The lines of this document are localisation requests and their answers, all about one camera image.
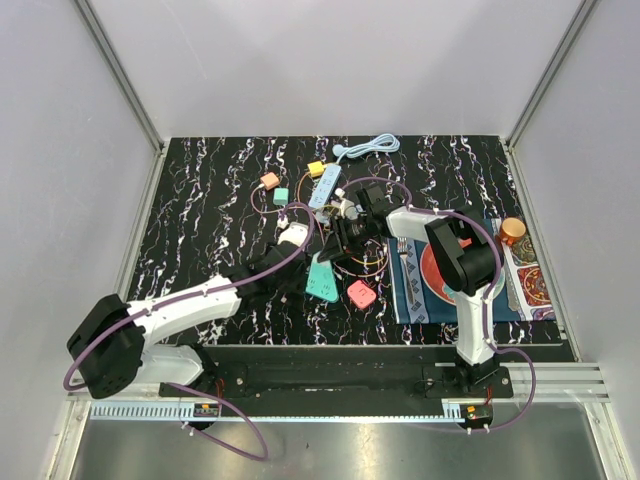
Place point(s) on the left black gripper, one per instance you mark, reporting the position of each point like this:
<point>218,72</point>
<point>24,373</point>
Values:
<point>299,279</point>

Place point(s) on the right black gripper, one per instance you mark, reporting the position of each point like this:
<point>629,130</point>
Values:
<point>337,239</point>

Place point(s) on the teal triangular power strip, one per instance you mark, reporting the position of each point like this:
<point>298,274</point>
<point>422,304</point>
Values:
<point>321,281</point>

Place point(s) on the pink square plug adapter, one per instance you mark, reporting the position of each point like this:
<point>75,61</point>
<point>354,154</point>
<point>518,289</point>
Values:
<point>361,294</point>

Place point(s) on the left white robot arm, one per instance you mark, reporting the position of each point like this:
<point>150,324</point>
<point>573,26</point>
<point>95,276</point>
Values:
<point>120,343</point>

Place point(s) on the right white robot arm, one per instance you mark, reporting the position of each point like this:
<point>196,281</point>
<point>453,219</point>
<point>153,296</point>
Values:
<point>465,254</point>

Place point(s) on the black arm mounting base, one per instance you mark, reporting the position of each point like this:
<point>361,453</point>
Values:
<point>343,381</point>

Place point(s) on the teal small charger plug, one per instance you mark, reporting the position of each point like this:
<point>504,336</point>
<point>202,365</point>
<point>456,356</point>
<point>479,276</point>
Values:
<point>280,196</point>

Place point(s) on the yellow small charger plug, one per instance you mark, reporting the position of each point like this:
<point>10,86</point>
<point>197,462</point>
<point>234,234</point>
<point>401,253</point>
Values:
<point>316,169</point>

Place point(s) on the salmon small charger plug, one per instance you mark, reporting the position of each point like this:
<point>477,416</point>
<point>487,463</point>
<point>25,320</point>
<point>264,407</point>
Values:
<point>270,181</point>

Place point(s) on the light blue long power strip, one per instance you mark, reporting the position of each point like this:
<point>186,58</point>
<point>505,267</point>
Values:
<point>325,187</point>

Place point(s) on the silver metal fork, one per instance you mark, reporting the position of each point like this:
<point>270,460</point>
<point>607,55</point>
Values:
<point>402,249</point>

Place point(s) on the red floral ceramic plate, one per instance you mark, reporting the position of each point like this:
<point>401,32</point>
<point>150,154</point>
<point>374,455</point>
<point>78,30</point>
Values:
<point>431,276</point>

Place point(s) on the dark blue patterned placemat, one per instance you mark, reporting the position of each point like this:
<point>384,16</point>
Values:
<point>427,309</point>

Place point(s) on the copper metal cup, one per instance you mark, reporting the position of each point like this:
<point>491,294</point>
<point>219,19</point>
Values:
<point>512,229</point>

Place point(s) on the colourful patterned coaster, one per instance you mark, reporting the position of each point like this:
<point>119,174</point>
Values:
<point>527,291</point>

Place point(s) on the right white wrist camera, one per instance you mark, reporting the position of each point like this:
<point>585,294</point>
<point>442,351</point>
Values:
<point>343,207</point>

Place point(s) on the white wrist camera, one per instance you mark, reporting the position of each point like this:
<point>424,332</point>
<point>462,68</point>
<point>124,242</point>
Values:
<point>343,207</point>
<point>294,233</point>

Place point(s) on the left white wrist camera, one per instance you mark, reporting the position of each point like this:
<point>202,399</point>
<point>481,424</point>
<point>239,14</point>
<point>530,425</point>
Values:
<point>294,233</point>

